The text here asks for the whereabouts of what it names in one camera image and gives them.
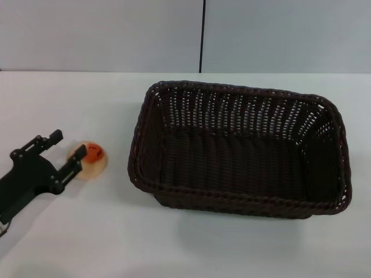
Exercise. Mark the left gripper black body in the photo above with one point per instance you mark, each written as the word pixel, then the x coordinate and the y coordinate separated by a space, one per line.
pixel 27 176

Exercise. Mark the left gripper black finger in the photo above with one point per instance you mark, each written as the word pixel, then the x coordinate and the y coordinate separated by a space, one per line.
pixel 43 142
pixel 72 166

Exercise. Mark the dark brown wicker basket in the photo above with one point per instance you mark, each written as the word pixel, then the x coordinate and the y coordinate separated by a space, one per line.
pixel 240 150

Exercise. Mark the cream round bun orange spot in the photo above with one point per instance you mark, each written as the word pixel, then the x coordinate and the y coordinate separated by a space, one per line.
pixel 94 166

